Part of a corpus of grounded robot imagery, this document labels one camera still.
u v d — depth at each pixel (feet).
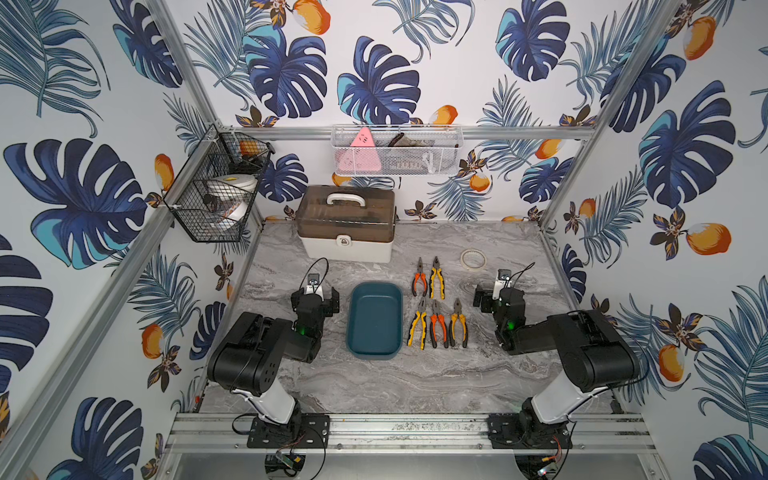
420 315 3.10
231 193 2.64
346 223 3.02
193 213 2.57
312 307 2.37
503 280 2.68
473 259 3.60
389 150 3.03
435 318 3.09
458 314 3.11
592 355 1.55
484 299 2.93
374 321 3.02
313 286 2.62
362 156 2.96
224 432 2.49
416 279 3.39
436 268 3.48
